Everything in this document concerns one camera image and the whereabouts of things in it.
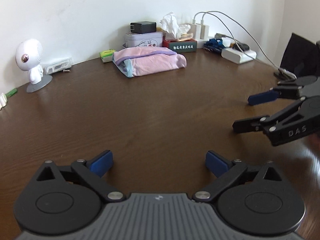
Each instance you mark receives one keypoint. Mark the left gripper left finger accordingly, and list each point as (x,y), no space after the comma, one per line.
(90,172)

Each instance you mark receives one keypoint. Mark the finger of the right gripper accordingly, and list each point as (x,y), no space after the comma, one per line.
(260,124)
(263,97)

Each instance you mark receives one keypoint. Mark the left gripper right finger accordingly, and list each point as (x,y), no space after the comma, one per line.
(228,174)

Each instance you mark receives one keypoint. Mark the pink purple mesh garment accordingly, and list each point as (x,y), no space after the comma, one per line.
(141,61)

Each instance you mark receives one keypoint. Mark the black chair back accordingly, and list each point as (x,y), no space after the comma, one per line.
(301,57)

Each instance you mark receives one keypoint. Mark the white power bank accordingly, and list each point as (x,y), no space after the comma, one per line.
(238,57)

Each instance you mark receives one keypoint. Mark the white power strip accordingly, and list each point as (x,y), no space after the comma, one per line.
(201,42)

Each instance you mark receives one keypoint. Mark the white charger adapter right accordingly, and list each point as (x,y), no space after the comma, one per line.
(204,31)

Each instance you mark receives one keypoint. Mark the white charger adapter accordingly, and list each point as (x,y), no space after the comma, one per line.
(195,29)
(204,31)

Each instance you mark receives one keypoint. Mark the white charger adapter left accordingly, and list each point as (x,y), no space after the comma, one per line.
(195,29)

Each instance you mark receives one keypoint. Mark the white plastic case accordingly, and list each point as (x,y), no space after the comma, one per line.
(57,65)

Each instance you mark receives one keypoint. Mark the white small plug adapter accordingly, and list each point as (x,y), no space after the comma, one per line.
(3,100)

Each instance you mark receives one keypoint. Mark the green red tissue box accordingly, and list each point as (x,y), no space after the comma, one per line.
(177,37)

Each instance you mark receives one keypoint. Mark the green tissue packet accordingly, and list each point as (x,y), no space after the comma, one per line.
(107,55)

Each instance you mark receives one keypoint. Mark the white tin box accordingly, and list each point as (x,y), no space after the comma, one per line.
(143,40)

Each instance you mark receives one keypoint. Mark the white robot figure speaker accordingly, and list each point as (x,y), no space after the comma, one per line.
(28,58)

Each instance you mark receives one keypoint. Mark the black charger block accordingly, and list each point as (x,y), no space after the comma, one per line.
(143,27)

